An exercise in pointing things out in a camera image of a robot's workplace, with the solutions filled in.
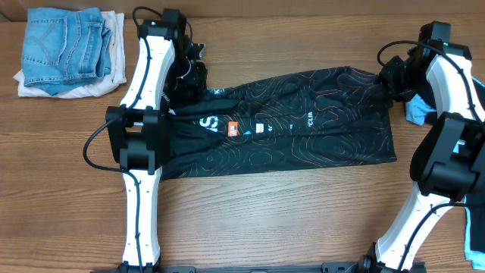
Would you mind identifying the black printed cycling jersey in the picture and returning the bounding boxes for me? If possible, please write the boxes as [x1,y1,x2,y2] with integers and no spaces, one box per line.
[162,66,396,180]

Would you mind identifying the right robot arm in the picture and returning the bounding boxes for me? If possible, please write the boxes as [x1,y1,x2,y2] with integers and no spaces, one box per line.
[346,21,484,272]

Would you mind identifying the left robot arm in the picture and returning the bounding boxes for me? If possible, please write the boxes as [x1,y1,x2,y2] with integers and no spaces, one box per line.
[105,8,207,272]

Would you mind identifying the black and light-blue garment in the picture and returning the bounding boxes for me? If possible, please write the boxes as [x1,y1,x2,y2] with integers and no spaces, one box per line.
[405,77,484,270]

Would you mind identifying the folded white cloth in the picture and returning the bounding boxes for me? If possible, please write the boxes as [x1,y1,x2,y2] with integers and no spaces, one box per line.
[14,11,127,99]

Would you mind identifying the folded blue jeans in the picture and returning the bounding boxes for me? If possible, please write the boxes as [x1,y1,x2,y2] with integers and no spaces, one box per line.
[21,8,111,96]

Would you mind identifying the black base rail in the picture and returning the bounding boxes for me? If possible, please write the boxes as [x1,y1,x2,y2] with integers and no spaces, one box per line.
[143,262,358,273]

